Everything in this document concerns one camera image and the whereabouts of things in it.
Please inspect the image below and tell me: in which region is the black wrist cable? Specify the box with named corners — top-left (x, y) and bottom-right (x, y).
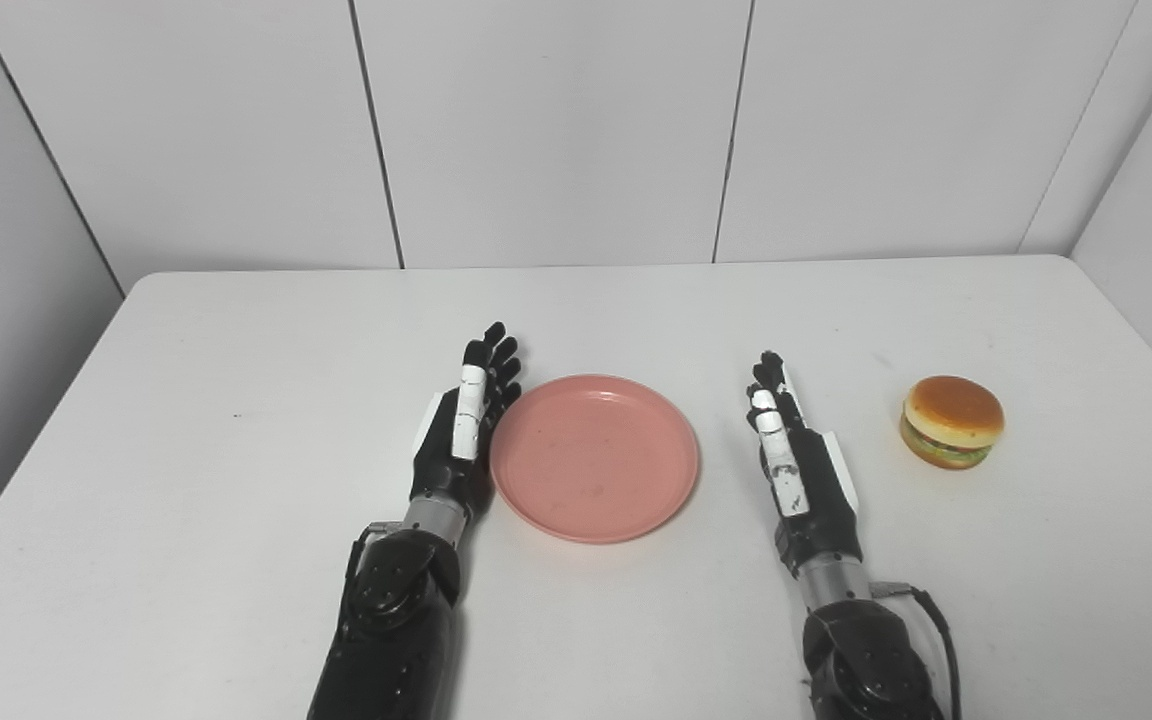
top-left (336, 522), bottom-right (407, 641)
top-left (871, 580), bottom-right (963, 720)

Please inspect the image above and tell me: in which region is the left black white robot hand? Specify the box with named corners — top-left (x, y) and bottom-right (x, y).
top-left (409, 321), bottom-right (524, 521)

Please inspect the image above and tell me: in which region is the pink plastic plate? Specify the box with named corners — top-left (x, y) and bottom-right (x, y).
top-left (489, 374), bottom-right (701, 546)

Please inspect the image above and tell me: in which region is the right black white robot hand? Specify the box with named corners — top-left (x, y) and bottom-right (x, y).
top-left (744, 350), bottom-right (863, 579)

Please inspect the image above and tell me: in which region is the toy hamburger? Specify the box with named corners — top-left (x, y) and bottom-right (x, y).
top-left (899, 375), bottom-right (1006, 472)

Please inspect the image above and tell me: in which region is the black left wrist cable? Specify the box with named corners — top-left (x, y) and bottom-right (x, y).
top-left (336, 522), bottom-right (407, 641)

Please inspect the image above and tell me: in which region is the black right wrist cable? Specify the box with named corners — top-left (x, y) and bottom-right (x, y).
top-left (871, 580), bottom-right (963, 720)

